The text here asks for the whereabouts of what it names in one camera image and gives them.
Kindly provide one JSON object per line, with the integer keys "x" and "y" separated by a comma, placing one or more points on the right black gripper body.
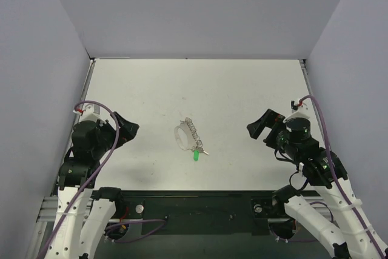
{"x": 271, "y": 131}

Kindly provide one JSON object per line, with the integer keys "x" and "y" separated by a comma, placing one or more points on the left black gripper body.
{"x": 114, "y": 129}

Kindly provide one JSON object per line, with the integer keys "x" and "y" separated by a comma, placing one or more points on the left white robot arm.
{"x": 81, "y": 217}

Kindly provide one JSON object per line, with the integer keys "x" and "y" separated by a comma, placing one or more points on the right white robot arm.
{"x": 349, "y": 234}

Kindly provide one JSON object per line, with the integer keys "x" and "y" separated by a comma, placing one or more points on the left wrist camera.
{"x": 90, "y": 112}

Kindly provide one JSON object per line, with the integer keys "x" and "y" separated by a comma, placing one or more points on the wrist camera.
{"x": 299, "y": 109}
{"x": 90, "y": 112}

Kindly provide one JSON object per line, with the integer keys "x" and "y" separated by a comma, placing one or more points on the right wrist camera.
{"x": 299, "y": 109}

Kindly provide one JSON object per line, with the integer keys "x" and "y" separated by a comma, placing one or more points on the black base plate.
{"x": 186, "y": 212}

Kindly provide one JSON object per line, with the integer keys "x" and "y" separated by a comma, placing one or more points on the aluminium table frame rail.
{"x": 42, "y": 228}

